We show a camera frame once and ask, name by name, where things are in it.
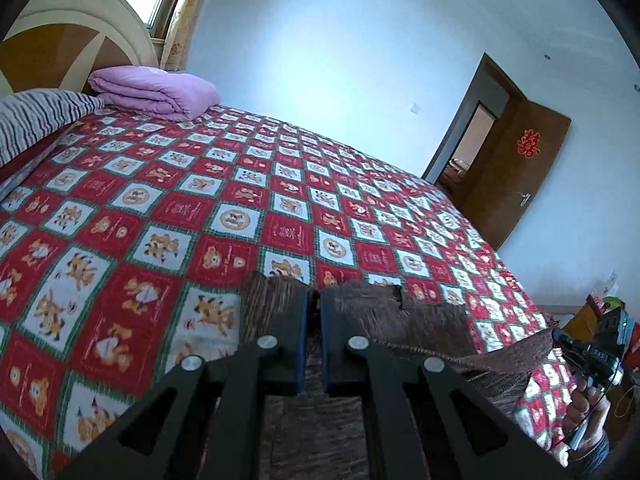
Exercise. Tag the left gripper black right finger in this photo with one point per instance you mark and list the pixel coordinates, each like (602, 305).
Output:
(423, 420)

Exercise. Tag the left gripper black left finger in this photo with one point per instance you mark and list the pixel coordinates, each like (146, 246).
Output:
(203, 419)

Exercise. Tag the brown knitted sweater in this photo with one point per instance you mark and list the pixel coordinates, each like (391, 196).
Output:
(316, 436)

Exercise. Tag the person's right hand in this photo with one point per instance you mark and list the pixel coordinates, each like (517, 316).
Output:
(588, 406)

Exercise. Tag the red checkered cartoon bedspread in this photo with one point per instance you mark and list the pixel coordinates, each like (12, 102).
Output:
(123, 251)

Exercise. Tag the red paper door decoration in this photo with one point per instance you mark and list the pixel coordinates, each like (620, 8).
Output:
(528, 144)

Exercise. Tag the brown wooden door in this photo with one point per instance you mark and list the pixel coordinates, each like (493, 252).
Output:
(488, 194)

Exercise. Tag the folded pink blanket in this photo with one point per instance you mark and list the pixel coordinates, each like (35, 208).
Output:
(146, 90)

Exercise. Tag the striped grey pillow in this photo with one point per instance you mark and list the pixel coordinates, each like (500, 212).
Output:
(27, 117)

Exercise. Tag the cream and brown headboard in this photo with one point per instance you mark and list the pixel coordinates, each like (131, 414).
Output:
(59, 43)

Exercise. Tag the metal door handle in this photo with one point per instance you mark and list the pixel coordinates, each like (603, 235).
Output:
(525, 197)

